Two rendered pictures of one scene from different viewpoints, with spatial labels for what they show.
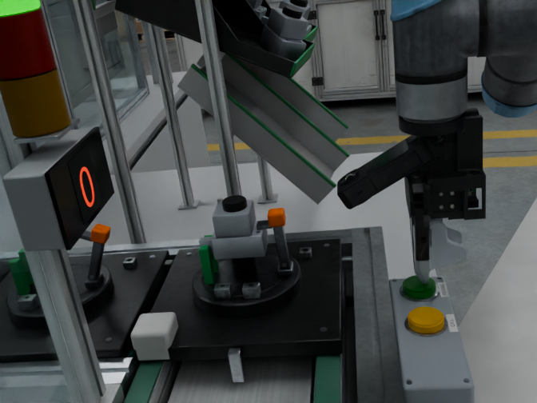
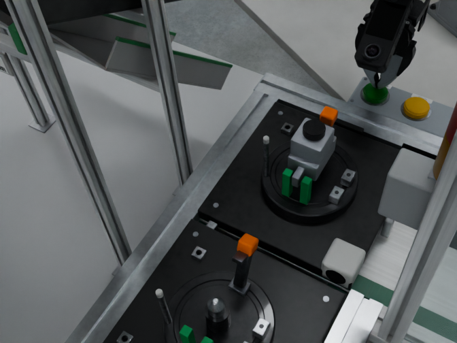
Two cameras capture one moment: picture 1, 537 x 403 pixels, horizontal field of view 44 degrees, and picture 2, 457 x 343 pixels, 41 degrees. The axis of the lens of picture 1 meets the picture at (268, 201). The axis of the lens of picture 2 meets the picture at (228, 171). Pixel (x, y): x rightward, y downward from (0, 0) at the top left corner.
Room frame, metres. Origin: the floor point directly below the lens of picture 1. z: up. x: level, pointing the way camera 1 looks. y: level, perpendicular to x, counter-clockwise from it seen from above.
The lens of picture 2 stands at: (0.62, 0.55, 1.71)
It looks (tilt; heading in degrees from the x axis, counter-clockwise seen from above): 54 degrees down; 296
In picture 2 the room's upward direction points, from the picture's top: 5 degrees counter-clockwise
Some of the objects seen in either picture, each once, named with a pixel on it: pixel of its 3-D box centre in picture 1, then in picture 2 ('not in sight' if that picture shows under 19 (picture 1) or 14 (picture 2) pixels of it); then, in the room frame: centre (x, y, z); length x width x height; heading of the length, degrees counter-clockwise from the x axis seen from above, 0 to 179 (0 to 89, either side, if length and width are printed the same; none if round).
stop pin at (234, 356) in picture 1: (236, 365); (387, 226); (0.61, 0.06, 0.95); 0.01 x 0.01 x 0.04; 81
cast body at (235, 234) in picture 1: (229, 225); (309, 149); (0.74, 0.05, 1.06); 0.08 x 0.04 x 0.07; 81
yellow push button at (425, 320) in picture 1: (426, 322); (415, 109); (0.62, -0.16, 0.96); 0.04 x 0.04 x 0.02
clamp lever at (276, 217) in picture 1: (274, 239); (324, 133); (0.73, 0.00, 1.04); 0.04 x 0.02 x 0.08; 81
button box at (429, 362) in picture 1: (427, 345); (412, 122); (0.62, -0.16, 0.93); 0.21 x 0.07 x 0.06; 171
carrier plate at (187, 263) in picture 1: (248, 293); (309, 186); (0.73, 0.04, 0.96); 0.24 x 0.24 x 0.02; 81
